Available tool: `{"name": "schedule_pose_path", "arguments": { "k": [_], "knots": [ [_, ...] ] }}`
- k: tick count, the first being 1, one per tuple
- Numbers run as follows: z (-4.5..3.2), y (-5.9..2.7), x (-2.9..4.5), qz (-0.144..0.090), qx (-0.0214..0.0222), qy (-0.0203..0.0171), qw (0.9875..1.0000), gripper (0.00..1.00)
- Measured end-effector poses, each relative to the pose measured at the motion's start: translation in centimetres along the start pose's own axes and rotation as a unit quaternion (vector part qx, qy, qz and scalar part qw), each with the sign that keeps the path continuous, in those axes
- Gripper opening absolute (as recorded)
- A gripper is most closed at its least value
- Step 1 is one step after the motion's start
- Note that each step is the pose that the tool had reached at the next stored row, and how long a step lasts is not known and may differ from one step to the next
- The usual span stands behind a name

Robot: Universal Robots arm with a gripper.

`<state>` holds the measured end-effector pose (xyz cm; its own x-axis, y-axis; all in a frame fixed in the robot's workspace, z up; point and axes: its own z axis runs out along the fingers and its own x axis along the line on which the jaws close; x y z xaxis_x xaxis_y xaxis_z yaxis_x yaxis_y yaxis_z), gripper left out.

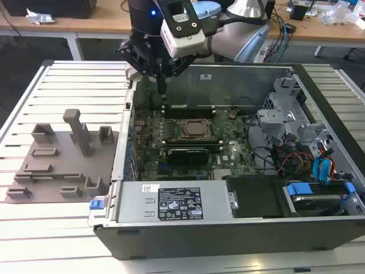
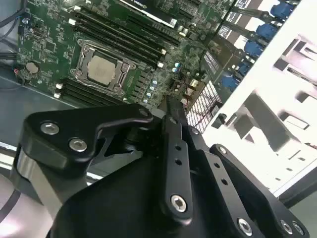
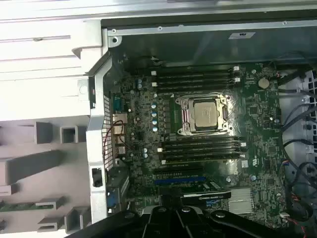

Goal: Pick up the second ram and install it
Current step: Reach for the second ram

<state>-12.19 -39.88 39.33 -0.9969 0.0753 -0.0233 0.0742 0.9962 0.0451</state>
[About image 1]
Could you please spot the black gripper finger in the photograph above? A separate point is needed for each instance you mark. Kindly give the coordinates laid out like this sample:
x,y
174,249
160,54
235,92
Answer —
x,y
179,67
129,52

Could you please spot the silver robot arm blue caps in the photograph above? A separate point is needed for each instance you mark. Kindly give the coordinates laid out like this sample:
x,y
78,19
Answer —
x,y
225,42

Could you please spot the blue case latch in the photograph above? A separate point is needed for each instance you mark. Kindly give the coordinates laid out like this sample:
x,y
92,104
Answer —
x,y
96,203

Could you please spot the black plastic shroud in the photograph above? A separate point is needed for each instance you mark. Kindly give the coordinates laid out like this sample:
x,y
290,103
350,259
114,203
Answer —
x,y
253,194

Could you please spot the grey parts rack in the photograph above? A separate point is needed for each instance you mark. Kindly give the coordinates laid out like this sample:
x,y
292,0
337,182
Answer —
x,y
65,160

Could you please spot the small black device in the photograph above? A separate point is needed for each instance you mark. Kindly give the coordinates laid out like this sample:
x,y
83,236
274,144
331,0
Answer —
x,y
291,28

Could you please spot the wooden desk white legs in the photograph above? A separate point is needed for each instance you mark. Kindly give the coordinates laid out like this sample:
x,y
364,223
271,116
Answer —
x,y
85,24

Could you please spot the wide black box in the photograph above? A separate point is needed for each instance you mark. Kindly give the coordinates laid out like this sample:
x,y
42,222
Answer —
x,y
57,8

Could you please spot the black cup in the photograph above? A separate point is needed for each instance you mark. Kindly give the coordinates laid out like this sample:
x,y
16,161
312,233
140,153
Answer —
x,y
298,12

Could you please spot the installed green RAM stick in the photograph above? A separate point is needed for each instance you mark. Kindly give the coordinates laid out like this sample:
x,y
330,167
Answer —
x,y
191,106

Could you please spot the black graphics card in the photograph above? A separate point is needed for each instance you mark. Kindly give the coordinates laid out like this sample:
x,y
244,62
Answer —
x,y
188,156

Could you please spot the silver finned heat sink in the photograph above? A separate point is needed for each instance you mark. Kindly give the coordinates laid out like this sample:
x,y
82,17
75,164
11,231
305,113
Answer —
x,y
225,174

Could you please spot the black RAM slot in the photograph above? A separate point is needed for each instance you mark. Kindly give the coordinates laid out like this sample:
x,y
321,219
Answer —
x,y
188,114
216,148
194,141

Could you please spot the crumpled silver foil bag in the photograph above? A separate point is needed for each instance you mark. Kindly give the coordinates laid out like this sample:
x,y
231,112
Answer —
x,y
40,17

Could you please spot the clear plastic bags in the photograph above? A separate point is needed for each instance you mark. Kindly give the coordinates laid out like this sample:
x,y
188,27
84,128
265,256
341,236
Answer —
x,y
339,12

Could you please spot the silver CPU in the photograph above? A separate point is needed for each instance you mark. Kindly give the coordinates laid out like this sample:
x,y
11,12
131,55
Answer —
x,y
196,128

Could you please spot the white power strip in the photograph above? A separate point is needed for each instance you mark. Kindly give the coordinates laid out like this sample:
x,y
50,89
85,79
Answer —
x,y
262,54

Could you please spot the tall black box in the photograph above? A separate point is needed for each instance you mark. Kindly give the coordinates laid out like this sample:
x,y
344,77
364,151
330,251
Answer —
x,y
269,8

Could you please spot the round coin battery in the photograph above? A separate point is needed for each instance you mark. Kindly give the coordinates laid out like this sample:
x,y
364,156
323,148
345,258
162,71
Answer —
x,y
231,115

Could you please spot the green motherboard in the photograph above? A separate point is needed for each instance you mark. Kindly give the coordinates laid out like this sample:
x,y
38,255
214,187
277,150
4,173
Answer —
x,y
233,137

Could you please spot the hard disk in blue carrier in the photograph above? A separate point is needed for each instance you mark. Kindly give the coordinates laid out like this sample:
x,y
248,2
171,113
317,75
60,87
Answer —
x,y
298,189

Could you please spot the grey power supply unit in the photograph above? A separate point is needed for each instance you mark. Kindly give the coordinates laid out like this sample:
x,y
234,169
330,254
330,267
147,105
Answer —
x,y
134,199

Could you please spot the silver metal drive cage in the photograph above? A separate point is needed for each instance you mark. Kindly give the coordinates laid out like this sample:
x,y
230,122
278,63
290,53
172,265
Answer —
x,y
273,117

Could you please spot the black open PC case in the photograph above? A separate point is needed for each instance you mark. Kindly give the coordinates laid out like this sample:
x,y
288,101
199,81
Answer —
x,y
199,242

